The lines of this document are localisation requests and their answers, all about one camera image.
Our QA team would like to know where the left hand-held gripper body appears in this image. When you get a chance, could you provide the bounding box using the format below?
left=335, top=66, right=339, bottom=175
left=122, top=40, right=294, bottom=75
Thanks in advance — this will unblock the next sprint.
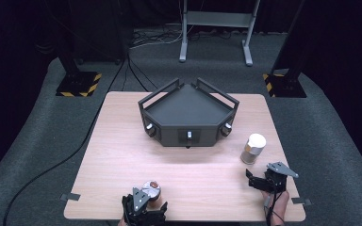
left=121, top=186, right=158, bottom=226

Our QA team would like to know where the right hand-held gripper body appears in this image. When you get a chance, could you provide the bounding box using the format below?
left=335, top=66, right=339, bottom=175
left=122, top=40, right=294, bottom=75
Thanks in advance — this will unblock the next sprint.
left=262, top=161, right=300, bottom=193

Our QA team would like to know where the jar with orange contents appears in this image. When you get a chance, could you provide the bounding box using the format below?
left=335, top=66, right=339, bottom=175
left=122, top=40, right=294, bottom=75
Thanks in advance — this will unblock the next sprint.
left=140, top=180, right=163, bottom=210

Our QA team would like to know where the jar with white lid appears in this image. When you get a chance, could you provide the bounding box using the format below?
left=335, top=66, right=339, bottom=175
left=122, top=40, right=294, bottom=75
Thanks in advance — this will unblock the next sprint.
left=239, top=133, right=268, bottom=166

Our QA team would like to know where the person's right hand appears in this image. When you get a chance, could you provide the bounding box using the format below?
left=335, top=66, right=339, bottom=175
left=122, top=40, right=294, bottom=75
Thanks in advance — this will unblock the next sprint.
left=261, top=189, right=290, bottom=226

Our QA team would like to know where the grey tape piece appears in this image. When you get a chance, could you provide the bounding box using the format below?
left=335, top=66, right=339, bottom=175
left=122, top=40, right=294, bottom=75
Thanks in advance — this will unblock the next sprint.
left=290, top=197, right=313, bottom=207
left=59, top=192, right=82, bottom=202

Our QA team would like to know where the black stand with striped base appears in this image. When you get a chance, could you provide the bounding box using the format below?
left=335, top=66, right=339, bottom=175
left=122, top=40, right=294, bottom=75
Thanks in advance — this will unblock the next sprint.
left=55, top=46, right=103, bottom=98
left=262, top=0, right=316, bottom=99

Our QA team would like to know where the grey metal stand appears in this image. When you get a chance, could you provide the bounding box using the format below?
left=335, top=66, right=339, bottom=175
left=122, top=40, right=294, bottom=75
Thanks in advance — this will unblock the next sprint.
left=178, top=0, right=261, bottom=67

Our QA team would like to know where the dark cabinet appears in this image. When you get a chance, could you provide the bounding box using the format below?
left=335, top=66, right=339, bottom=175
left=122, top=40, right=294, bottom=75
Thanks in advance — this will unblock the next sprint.
left=70, top=0, right=135, bottom=65

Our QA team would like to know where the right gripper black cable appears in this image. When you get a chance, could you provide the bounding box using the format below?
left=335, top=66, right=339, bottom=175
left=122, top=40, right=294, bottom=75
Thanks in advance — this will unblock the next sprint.
left=264, top=185, right=281, bottom=226

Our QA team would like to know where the thick black floor cable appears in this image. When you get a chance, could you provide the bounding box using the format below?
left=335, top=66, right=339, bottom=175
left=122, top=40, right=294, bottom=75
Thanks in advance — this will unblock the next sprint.
left=2, top=56, right=130, bottom=226

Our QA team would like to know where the thin black floor cable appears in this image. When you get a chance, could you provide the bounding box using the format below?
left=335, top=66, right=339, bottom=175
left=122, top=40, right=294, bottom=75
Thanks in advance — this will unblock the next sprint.
left=122, top=57, right=158, bottom=92

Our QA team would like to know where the white floor cable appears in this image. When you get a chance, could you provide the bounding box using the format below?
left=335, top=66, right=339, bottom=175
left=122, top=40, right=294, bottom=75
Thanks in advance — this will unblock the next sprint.
left=129, top=29, right=184, bottom=51

